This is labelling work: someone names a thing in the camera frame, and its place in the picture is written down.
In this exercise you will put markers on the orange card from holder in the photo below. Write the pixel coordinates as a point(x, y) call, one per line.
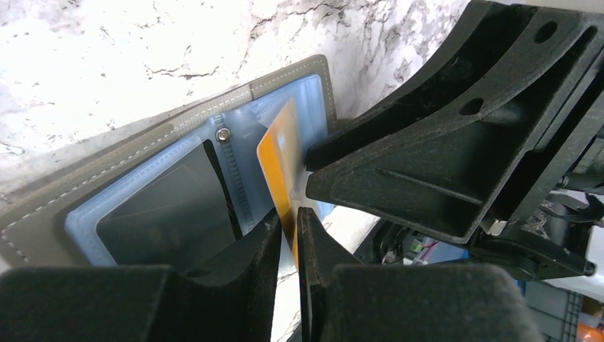
point(280, 157)

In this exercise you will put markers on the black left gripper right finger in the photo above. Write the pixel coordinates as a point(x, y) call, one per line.
point(343, 299)

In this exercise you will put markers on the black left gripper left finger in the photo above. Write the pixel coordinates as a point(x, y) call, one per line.
point(229, 297)

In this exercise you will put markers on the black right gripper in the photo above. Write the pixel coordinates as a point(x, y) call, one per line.
point(486, 146)

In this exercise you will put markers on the grey card holder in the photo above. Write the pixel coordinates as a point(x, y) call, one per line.
point(55, 225)

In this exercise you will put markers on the black card in holder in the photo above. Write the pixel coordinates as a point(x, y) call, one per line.
point(183, 217)

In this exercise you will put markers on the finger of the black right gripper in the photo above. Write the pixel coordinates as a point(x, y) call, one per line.
point(483, 33)

